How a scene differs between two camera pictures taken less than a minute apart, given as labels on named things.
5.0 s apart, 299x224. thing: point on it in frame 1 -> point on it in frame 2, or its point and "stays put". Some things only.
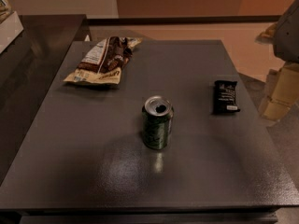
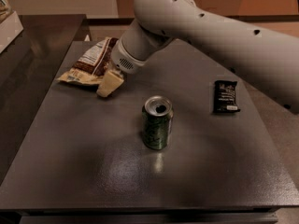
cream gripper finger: x=281 y=92 -> x=130 y=52
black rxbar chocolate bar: x=224 y=97 stays put
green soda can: x=157 y=117 stays put
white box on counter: x=10 y=28 stays put
